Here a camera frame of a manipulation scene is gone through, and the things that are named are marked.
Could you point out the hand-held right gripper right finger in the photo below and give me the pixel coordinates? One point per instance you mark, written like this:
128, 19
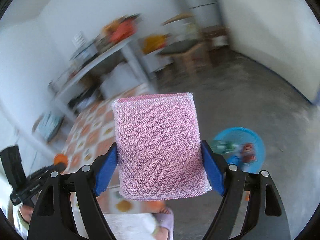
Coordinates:
212, 167

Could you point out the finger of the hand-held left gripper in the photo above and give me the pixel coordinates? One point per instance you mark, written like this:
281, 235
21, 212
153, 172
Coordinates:
45, 171

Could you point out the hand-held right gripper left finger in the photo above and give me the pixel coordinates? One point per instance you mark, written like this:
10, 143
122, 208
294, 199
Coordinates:
105, 170

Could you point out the blue plastic basket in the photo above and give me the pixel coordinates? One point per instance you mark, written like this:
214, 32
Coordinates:
237, 133

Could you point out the pink mesh sponge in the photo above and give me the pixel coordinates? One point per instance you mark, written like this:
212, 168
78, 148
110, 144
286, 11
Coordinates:
160, 145

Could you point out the person's left hand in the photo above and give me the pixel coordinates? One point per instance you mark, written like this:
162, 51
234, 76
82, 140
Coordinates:
25, 213

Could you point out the patterned tablecloth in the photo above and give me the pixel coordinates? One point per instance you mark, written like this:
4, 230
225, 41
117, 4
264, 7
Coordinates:
90, 135

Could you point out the wooden chair with cushion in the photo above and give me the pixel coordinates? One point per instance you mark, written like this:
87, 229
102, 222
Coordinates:
36, 130

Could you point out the floral cushion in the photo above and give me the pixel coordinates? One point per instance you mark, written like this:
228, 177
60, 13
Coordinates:
48, 126

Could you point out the white fluffy blanket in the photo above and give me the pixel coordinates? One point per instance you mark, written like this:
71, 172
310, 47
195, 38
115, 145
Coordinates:
130, 227

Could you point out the white side table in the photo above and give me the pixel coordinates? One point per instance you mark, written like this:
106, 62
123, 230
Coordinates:
110, 52

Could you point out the wooden chair with dark seat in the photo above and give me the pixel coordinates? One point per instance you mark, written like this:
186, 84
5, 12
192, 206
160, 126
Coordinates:
180, 46

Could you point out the stack of steel cups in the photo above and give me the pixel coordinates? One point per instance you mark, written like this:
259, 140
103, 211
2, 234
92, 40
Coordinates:
79, 39

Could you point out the dark wooden stool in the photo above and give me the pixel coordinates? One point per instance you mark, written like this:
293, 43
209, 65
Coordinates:
215, 31

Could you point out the yellow plastic bag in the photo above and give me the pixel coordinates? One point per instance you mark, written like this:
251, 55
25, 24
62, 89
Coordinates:
153, 42

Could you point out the orange plastic bag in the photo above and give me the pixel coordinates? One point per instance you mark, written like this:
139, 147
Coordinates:
121, 30

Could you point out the white mattress with blue edge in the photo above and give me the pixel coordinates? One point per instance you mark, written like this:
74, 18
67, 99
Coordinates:
270, 30

